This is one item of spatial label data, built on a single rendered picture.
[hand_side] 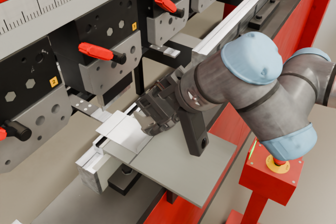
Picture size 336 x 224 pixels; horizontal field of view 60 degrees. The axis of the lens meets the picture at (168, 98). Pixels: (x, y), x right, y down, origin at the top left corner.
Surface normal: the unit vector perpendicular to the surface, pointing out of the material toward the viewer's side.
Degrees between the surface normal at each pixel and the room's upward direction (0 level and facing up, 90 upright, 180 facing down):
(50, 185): 0
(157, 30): 90
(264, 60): 40
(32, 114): 90
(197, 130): 72
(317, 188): 0
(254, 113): 79
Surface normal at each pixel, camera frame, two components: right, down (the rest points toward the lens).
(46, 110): 0.84, 0.36
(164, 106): 0.54, -0.33
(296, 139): 0.06, 0.15
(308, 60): -0.14, -0.79
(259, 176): -0.51, 0.58
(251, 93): -0.22, 0.29
